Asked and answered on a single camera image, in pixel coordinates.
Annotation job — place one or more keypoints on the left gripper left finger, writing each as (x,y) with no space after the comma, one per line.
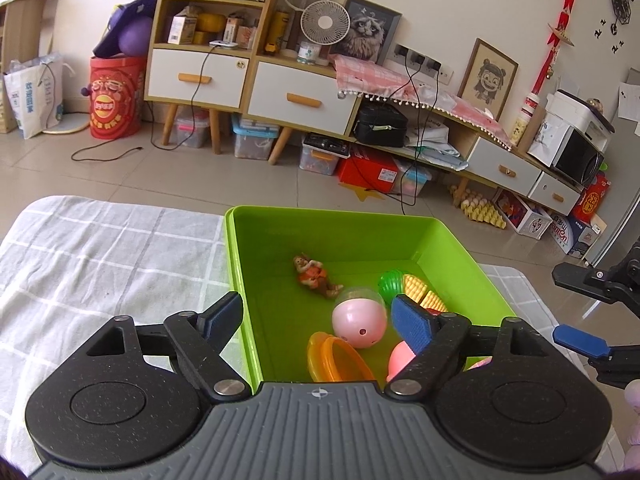
(199,338)

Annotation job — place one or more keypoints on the framed cat picture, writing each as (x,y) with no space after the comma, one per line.
(371,32)

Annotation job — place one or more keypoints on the pink printed card packet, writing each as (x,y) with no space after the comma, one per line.
(480,363)

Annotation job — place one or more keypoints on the small white desk fan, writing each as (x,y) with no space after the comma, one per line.
(323,24)

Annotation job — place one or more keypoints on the small monkey figurine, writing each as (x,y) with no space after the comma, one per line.
(313,275)

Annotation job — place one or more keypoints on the orange plastic juicer toy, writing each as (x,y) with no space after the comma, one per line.
(331,359)

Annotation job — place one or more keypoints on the wooden white drawer cabinet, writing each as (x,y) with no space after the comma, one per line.
(300,97)

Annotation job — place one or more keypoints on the white microwave oven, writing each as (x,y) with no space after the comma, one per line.
(566,150)

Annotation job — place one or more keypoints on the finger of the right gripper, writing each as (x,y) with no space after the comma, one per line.
(587,282)
(592,347)

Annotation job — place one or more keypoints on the black bag on shelf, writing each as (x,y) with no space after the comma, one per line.
(380,124)

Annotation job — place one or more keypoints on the green plastic cookie box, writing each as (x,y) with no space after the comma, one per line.
(356,248)

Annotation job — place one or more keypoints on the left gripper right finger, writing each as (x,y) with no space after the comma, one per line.
(435,340)

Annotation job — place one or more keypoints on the pink round plastic toy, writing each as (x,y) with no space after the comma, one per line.
(400,357)

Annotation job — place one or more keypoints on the wooden desk shelf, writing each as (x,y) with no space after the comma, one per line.
(21,26)

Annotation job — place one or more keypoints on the pink capsule ball toy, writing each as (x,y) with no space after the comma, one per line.
(359,317)

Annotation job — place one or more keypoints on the red printed barrel bin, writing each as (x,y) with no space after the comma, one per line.
(115,92)

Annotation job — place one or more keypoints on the grey checked cloth mat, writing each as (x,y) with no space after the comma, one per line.
(90,386)

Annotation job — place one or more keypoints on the yellow toy corn cob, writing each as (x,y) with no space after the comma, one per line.
(394,283)

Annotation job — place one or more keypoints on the framed cartoon girl picture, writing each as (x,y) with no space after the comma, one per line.
(488,78)

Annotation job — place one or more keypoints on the white paper shopping bag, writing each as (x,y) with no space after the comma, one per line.
(35,92)

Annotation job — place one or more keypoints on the purple plush toy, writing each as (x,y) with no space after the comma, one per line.
(128,32)

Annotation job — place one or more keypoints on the pink tablecloth with fringe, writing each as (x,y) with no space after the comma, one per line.
(377,82)

